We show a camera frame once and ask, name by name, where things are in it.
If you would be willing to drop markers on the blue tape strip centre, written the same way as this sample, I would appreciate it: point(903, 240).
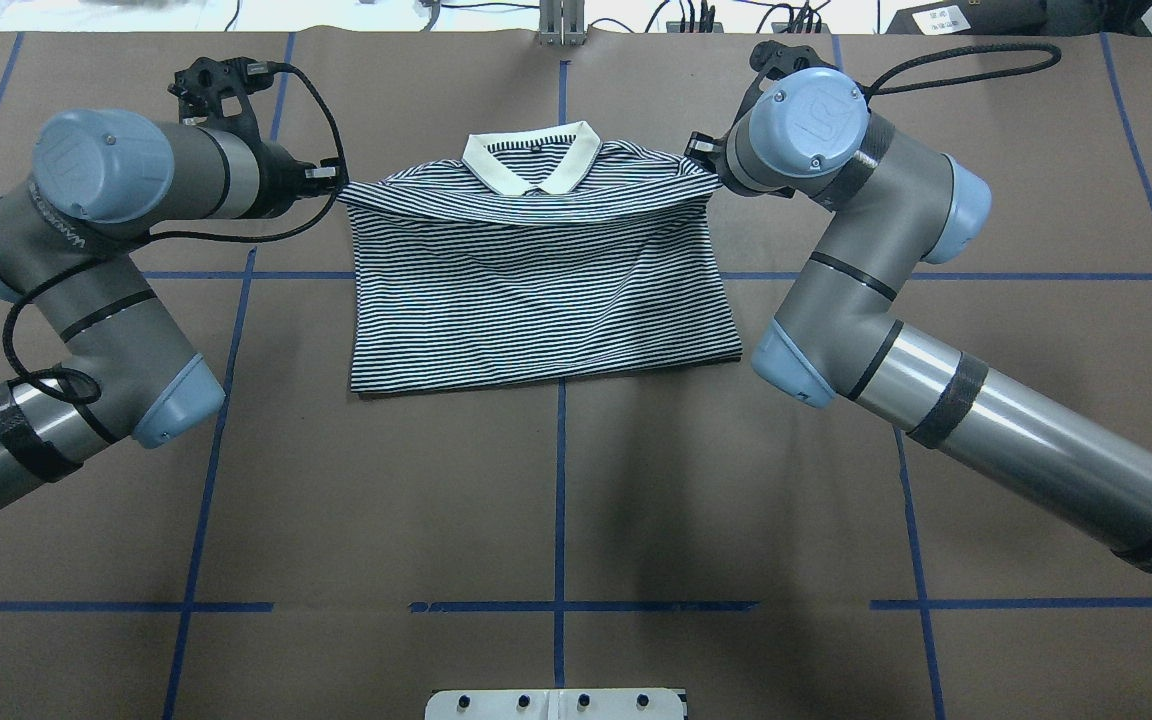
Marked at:
point(560, 500)

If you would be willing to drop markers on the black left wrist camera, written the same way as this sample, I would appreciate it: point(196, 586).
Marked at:
point(216, 94)

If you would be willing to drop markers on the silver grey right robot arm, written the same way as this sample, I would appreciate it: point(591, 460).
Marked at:
point(983, 283)

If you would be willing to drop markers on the navy white striped polo shirt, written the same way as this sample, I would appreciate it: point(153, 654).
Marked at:
point(535, 256)

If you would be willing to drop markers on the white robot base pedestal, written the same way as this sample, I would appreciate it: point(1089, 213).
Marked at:
point(559, 703)

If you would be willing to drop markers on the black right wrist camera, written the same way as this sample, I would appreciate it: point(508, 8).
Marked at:
point(771, 61)

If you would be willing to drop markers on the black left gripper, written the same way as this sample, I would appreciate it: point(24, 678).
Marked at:
point(281, 178)

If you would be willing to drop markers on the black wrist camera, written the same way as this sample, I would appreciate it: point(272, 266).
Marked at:
point(771, 61)
point(216, 94)

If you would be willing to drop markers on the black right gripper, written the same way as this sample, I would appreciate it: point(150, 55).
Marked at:
point(705, 149)

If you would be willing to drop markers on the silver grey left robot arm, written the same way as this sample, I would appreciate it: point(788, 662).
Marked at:
point(95, 355)

